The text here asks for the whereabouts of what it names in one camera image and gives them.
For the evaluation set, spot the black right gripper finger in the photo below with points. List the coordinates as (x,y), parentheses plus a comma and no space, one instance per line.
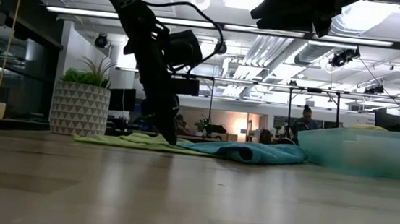
(281,10)

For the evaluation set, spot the black overhead light bar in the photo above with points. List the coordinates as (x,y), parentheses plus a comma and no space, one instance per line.
(220,26)

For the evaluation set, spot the green succulent plant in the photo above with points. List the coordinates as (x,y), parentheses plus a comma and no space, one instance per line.
(87,76)

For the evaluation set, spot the person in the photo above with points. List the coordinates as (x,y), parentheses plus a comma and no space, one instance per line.
(304,123)
(181,125)

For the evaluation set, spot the black background robot equipment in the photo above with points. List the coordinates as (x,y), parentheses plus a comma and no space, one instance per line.
(214,129)

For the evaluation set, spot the green microfiber towel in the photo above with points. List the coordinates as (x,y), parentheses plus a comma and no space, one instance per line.
(128,142)

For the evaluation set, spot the black aluminium table frame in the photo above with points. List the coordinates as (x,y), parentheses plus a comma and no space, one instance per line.
(13,124)

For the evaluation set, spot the translucent teal plastic bin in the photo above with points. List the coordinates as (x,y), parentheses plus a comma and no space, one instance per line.
(363,151)

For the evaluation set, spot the white triangle-patterned plant pot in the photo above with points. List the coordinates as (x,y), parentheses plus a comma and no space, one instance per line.
(78,108)

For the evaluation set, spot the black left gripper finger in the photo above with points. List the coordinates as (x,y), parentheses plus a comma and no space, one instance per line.
(166,123)

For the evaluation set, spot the silver ventilation duct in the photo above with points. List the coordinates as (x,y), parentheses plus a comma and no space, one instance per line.
(314,53)

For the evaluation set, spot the dark background chair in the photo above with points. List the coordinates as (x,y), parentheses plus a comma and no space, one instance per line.
(265,136)

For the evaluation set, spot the black computer monitor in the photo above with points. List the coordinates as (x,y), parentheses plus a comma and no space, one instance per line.
(389,122)
(122,99)

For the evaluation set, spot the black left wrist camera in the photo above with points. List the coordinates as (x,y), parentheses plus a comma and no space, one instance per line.
(183,49)

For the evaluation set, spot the teal microfiber towel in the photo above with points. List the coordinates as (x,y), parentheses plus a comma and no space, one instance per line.
(247,152)

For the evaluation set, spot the small black overhead camera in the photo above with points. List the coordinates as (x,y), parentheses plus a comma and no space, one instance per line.
(374,90)

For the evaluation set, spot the black background workstation frame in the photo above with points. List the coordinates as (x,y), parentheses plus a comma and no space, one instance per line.
(290,105)
(210,105)

